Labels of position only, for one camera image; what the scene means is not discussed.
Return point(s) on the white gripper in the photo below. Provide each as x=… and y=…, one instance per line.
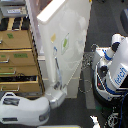
x=56, y=95

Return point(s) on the white fridge door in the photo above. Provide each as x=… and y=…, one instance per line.
x=63, y=27

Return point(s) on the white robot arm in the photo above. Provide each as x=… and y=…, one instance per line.
x=19, y=110

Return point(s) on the green sticker on fridge door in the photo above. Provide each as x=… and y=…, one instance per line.
x=65, y=44

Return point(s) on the wooden drawer cabinet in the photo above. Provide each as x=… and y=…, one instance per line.
x=16, y=24

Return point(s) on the white gripper tip lower right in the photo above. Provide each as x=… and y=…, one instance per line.
x=95, y=121

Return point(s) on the bottom open wooden drawer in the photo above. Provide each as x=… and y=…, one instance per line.
x=28, y=84

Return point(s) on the white blue mobile robot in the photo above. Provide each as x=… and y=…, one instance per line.
x=110, y=66

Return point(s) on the white refrigerator cabinet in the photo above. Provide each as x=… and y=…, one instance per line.
x=34, y=8

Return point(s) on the top wooden drawer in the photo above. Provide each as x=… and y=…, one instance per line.
x=14, y=39

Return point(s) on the grey box on cabinet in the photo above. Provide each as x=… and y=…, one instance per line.
x=13, y=11

